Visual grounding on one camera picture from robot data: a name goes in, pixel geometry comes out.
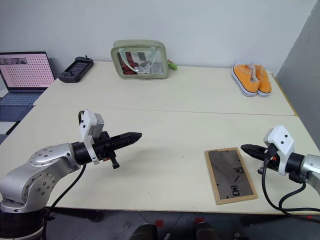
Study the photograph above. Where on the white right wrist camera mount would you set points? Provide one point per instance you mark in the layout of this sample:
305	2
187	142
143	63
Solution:
281	145

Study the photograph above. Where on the dark rounded shape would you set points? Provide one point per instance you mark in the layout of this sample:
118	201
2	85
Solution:
205	231
147	232

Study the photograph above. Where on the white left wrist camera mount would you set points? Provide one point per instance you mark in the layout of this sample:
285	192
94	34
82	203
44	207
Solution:
86	125

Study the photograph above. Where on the green pouch with clear window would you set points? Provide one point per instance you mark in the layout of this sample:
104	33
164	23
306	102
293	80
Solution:
140	60

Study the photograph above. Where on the grey partition panel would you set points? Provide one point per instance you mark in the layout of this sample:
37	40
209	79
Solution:
302	75

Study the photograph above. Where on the blue laptop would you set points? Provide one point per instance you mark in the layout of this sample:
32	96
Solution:
23	75

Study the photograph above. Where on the wooden framed dark board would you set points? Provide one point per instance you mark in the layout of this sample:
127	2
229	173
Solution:
231	175

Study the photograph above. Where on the black table support bar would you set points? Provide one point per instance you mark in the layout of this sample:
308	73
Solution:
77	214
275	221

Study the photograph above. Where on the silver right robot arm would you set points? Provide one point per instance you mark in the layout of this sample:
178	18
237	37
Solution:
310	167

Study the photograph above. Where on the small green object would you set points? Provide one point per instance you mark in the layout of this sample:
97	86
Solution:
172	65

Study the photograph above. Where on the black handheld controller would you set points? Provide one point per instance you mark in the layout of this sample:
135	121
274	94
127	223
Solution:
76	70

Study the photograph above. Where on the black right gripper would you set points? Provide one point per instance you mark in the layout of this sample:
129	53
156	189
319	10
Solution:
273	162

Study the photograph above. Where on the orange canvas shoe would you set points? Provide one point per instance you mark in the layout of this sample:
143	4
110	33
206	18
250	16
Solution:
263	80
243	77

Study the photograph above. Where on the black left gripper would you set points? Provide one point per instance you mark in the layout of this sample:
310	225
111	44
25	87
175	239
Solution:
102	147

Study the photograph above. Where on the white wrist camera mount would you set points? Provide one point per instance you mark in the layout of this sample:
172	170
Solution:
281	145
86	125

